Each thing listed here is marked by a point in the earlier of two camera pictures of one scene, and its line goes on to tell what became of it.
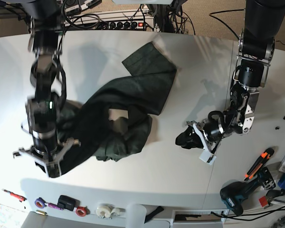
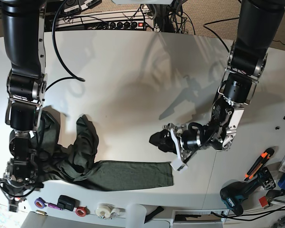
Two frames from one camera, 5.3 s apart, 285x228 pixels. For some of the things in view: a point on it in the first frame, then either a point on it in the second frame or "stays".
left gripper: [50, 161] → [14, 192]
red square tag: [263, 201] stays
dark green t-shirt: [116, 119] → [78, 165]
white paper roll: [135, 215] stays
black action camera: [68, 203] stays
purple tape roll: [40, 203] stays
